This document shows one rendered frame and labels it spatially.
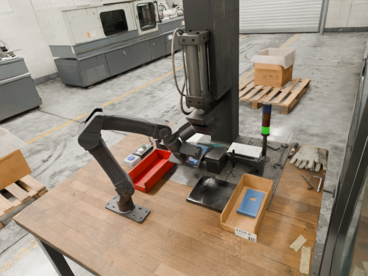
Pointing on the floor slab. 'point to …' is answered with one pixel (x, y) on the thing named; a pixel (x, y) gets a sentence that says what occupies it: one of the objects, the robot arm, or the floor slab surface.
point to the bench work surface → (170, 226)
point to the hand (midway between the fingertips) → (187, 160)
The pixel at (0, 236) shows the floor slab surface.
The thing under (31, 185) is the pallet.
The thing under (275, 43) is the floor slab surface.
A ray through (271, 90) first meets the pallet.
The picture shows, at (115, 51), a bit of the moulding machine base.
